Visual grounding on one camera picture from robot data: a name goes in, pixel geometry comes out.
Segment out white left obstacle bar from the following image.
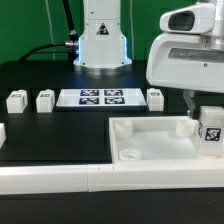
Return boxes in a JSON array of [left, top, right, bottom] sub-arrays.
[[0, 123, 6, 149]]

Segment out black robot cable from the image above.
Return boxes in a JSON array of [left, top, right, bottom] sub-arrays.
[[18, 0, 80, 62]]

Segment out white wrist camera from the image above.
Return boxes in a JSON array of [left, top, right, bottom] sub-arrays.
[[160, 3, 216, 34]]

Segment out white obstacle bar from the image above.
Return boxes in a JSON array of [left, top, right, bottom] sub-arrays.
[[0, 123, 6, 149], [0, 160, 224, 195]]

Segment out white square tabletop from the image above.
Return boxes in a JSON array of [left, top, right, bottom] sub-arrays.
[[109, 116, 224, 163]]

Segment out white front obstacle bar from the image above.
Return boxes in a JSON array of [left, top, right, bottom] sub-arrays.
[[0, 160, 224, 195]]

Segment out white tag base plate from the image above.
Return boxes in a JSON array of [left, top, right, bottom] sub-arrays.
[[56, 88, 146, 108]]

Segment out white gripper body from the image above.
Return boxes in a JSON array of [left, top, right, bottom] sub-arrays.
[[146, 33, 224, 93]]

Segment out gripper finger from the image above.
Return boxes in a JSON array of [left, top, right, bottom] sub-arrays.
[[183, 90, 195, 118]]

